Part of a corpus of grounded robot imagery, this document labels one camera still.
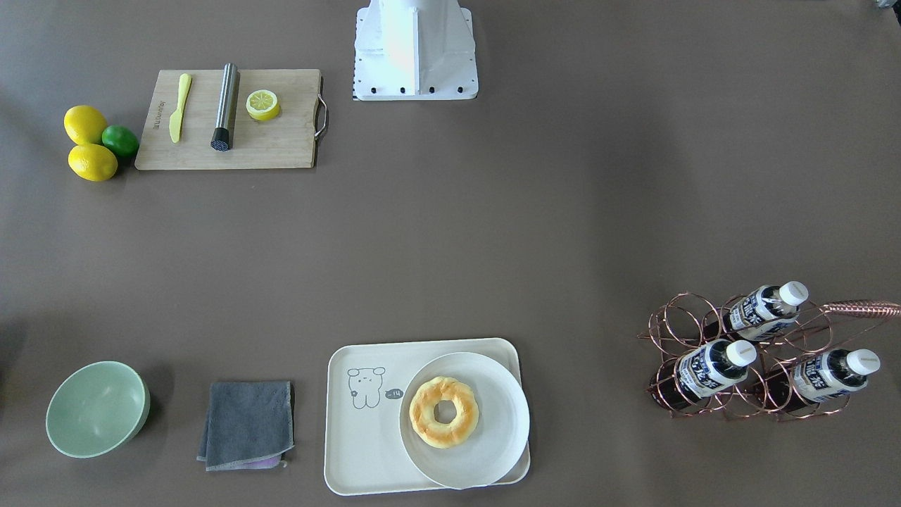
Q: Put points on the tea bottle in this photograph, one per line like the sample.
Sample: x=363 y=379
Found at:
x=762 y=314
x=829 y=376
x=695 y=377

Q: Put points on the white round plate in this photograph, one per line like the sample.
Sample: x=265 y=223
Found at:
x=500 y=437

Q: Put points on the cream rabbit tray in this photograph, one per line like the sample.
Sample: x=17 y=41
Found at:
x=364 y=452

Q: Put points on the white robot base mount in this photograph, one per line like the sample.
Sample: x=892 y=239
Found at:
x=414 y=51

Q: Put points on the tea bottle back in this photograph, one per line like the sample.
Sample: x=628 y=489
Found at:
x=829 y=376
x=762 y=314

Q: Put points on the bamboo cutting board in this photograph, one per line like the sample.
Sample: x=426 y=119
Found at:
x=286 y=142

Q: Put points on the half lemon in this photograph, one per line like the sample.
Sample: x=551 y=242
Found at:
x=263 y=105

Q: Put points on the green bowl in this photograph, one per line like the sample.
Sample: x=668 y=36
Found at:
x=97 y=409

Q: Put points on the whole lemon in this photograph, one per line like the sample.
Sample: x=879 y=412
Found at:
x=93 y=162
x=84 y=124

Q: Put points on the grey folded cloth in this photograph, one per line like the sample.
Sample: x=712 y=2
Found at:
x=248 y=426

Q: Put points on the whole lemon lower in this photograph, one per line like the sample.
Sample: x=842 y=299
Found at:
x=93 y=162

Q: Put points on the green lime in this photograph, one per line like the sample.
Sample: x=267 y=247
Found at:
x=120 y=140

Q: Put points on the tea bottle front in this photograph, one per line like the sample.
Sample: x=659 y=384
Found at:
x=695 y=377

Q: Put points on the glazed donut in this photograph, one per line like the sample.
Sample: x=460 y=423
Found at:
x=444 y=412

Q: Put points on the whole lemon upper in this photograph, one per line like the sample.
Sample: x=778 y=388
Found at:
x=84 y=124

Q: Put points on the yellow plastic knife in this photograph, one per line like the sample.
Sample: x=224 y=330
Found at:
x=176 y=117

